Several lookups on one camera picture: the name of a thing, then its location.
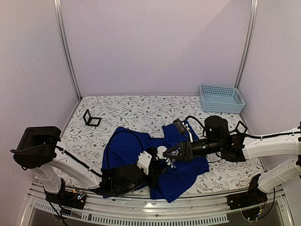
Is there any right black cable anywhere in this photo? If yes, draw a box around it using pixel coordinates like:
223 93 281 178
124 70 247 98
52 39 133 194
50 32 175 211
184 115 205 129

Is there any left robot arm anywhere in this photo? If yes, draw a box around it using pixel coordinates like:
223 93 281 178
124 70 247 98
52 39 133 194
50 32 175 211
10 126 169 204

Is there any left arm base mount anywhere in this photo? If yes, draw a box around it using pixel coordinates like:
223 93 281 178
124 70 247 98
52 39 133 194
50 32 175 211
44 179 87 210

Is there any light blue plastic basket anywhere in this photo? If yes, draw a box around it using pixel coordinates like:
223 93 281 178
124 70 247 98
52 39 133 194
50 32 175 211
199 84 245 114

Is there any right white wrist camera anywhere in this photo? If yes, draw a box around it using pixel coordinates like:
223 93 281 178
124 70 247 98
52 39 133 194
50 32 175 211
173 119 193 142

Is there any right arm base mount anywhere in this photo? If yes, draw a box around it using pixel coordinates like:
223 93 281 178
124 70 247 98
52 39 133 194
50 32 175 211
227 174 268 221

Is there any black brooch box silver brooch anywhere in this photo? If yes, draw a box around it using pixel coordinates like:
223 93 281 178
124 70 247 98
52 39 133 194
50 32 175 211
230 121 248 134

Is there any floral patterned tablecloth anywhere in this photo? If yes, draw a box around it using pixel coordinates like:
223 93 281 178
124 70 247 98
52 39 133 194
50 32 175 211
61 96 264 196

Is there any black cable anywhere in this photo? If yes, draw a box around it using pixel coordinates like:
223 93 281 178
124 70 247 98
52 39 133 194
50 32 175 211
184 115 205 129
104 130 144 170

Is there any right aluminium frame post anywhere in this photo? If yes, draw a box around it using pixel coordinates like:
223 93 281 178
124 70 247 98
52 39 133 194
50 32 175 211
234 0 258 89

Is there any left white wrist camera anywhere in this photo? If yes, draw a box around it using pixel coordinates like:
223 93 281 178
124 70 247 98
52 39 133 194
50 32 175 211
136 147 159 176

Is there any left black cable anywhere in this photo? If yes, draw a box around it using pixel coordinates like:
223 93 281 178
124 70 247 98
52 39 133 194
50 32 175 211
104 130 144 170

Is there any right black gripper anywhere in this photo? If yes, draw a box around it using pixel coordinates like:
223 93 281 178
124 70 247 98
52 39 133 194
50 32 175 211
163 139 222 163

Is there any black brooch box yellow brooch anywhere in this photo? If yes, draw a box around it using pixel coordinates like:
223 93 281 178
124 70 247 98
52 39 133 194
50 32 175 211
83 109 102 127

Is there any aluminium frame post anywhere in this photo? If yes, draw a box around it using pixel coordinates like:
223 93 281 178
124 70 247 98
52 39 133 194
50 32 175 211
53 0 82 101
234 0 258 89

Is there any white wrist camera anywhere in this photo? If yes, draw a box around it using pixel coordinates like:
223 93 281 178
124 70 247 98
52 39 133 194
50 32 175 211
173 119 193 142
136 147 159 176

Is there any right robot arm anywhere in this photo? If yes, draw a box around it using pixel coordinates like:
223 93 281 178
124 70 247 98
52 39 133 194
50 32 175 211
163 115 301 205

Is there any blue printed t-shirt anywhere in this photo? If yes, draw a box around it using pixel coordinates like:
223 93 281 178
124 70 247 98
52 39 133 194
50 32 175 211
102 124 209 202

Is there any round light blue brooch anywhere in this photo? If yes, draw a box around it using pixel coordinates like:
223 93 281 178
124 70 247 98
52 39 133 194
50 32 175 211
157 146 167 159

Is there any left aluminium frame post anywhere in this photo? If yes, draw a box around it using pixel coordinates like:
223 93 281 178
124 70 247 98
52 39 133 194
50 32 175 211
53 0 82 101

